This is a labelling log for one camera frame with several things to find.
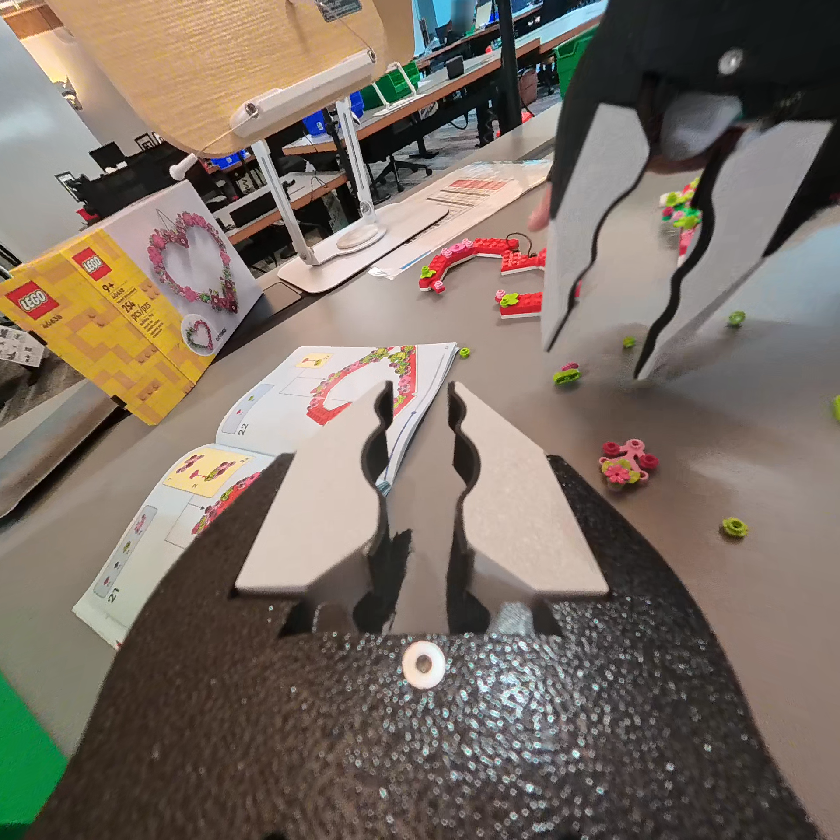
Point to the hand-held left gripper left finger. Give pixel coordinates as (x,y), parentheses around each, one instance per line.
(308,518)

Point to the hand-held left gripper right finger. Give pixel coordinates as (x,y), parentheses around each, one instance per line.
(525,525)

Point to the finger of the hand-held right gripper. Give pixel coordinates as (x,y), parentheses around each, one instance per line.
(590,197)
(748,216)

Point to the pile of small lego pieces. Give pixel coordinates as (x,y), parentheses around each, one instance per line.
(679,213)

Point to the red lego block section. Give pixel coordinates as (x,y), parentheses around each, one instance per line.
(522,262)
(525,303)

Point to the pink lego flower cluster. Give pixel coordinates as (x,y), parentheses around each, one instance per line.
(627,463)

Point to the open lego instruction booklet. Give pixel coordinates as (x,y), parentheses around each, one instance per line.
(289,387)

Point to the curved red lego heart section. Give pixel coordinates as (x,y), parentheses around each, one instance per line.
(453,262)

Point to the lime and pink lego piece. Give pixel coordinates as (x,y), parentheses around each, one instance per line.
(568,375)

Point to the yellow and white lego box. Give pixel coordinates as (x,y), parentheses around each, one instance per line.
(118,308)

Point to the person's right hand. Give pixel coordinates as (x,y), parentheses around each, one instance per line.
(538,213)

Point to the green plastic bin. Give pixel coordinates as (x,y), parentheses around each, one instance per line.
(26,774)
(574,56)

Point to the black office chair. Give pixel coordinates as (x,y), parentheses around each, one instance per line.
(397,167)

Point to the long wooden desk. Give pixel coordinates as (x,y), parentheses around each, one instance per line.
(394,120)

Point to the blue storage bins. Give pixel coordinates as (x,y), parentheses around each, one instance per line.
(321,121)

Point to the small black and white leaflet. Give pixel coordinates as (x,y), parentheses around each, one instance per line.
(19,344)

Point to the wooden book stand white base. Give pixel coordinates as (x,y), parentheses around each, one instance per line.
(197,59)

